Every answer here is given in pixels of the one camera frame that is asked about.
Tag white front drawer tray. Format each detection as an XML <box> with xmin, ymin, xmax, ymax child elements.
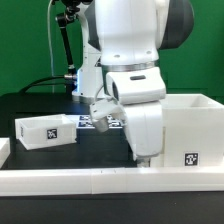
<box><xmin>137</xmin><ymin>158</ymin><xmax>151</xmax><ymax>168</ymax></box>

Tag white marker tag sheet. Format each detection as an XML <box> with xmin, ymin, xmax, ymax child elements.
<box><xmin>67</xmin><ymin>115</ymin><xmax>122</xmax><ymax>129</ymax></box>

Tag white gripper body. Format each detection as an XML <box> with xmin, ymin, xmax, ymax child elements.
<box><xmin>124</xmin><ymin>101</ymin><xmax>163</xmax><ymax>159</ymax></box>

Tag white front barrier rail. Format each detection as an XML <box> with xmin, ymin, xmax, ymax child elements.
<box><xmin>0</xmin><ymin>167</ymin><xmax>224</xmax><ymax>196</ymax></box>

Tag white drawer tray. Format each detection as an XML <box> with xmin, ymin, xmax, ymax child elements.
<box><xmin>15</xmin><ymin>114</ymin><xmax>77</xmax><ymax>150</ymax></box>
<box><xmin>137</xmin><ymin>158</ymin><xmax>151</xmax><ymax>168</ymax></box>

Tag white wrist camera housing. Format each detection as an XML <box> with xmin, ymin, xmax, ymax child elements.
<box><xmin>90</xmin><ymin>98</ymin><xmax>125</xmax><ymax>132</ymax></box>

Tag white thin cable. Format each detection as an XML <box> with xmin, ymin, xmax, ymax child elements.
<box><xmin>47</xmin><ymin>0</ymin><xmax>56</xmax><ymax>78</ymax></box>

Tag white left barrier rail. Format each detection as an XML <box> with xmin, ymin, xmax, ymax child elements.
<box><xmin>0</xmin><ymin>138</ymin><xmax>10</xmax><ymax>168</ymax></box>

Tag white drawer cabinet box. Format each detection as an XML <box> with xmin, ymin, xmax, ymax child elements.
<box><xmin>151</xmin><ymin>94</ymin><xmax>224</xmax><ymax>167</ymax></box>

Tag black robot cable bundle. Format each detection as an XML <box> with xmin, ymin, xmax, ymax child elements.
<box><xmin>19</xmin><ymin>12</ymin><xmax>78</xmax><ymax>94</ymax></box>

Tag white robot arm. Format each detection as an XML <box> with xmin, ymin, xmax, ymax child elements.
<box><xmin>56</xmin><ymin>0</ymin><xmax>194</xmax><ymax>159</ymax></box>

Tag white barrier rail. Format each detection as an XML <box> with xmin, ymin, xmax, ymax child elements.
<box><xmin>0</xmin><ymin>167</ymin><xmax>224</xmax><ymax>196</ymax></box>
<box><xmin>0</xmin><ymin>138</ymin><xmax>10</xmax><ymax>168</ymax></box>

